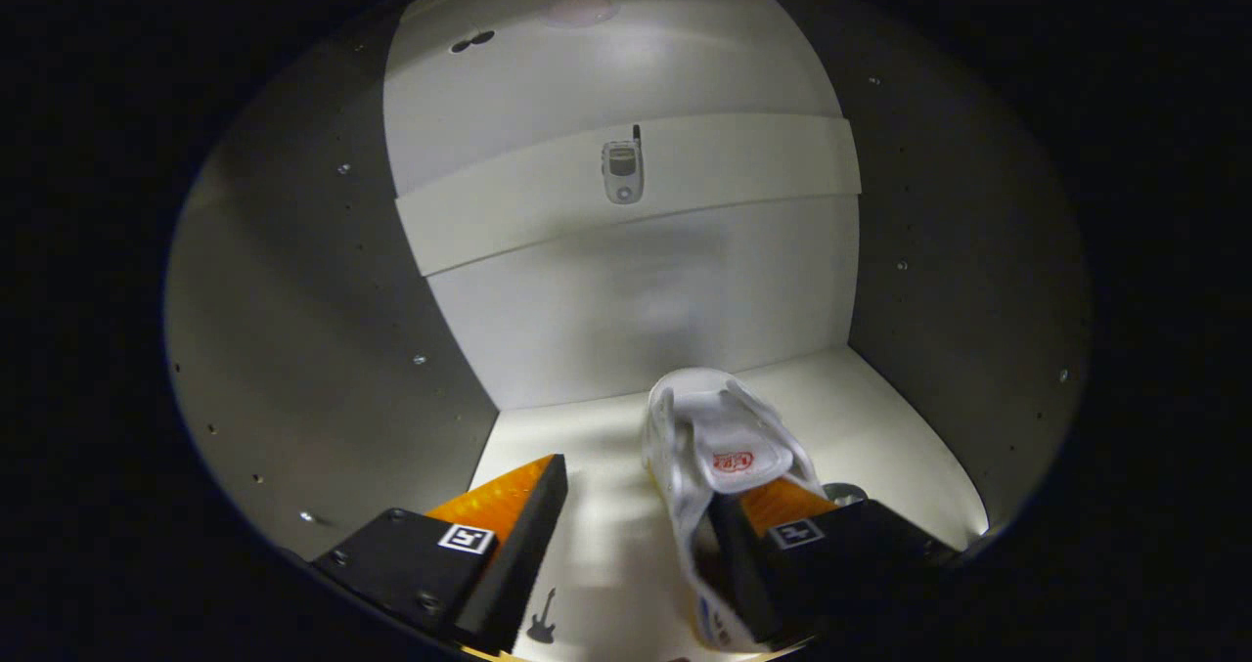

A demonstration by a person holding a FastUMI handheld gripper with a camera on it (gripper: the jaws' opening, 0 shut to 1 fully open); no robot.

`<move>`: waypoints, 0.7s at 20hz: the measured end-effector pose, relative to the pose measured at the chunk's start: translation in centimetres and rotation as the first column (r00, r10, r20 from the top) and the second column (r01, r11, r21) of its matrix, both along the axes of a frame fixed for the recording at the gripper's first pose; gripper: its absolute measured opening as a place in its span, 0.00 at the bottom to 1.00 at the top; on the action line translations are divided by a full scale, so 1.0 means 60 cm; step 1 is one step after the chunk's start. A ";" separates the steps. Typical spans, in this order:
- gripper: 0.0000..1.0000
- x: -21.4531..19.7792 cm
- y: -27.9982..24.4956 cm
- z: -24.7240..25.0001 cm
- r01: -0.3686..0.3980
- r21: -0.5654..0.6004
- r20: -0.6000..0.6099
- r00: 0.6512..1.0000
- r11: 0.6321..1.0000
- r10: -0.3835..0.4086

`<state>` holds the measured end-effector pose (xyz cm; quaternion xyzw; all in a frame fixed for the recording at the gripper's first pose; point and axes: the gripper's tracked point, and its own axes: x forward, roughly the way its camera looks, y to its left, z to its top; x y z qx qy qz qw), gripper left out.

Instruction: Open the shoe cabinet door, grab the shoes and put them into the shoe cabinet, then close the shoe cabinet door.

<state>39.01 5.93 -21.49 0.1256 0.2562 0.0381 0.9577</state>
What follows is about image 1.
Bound white shoe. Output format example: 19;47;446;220
641;367;832;653

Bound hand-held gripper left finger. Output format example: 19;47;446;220
311;454;569;655

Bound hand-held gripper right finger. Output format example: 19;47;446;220
706;476;964;648

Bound grey shoe cabinet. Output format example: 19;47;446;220
164;0;1094;662

